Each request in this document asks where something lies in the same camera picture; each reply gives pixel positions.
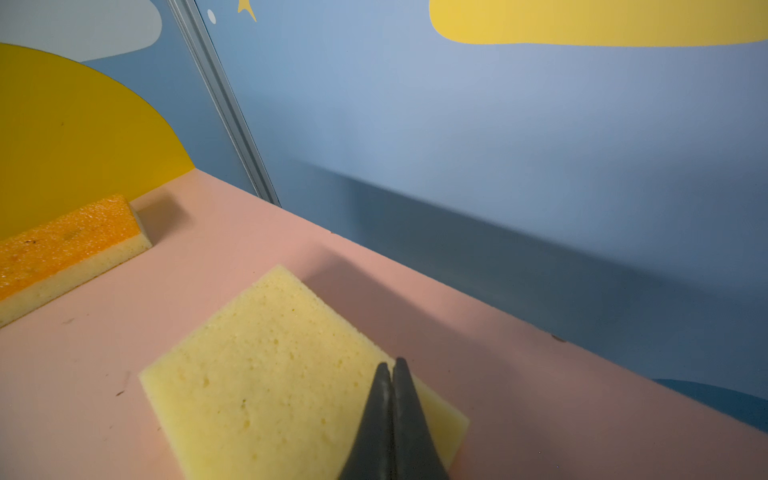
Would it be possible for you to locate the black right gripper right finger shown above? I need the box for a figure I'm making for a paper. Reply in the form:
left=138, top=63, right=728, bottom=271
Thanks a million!
left=392, top=357, right=449, bottom=480

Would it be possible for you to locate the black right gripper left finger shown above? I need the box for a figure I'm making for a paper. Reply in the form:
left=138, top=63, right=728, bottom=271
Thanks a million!
left=339, top=363, right=394, bottom=480

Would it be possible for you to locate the orange sponge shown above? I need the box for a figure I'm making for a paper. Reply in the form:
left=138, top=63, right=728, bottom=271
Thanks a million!
left=1, top=195, right=152, bottom=326
left=140, top=266, right=469, bottom=479

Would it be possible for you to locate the yellow wooden shelf unit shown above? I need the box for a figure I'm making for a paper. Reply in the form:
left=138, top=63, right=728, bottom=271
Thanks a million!
left=1, top=44, right=767, bottom=479

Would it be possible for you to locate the aluminium frame post left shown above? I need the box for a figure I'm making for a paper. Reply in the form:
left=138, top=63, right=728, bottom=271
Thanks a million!
left=168, top=0, right=281, bottom=207

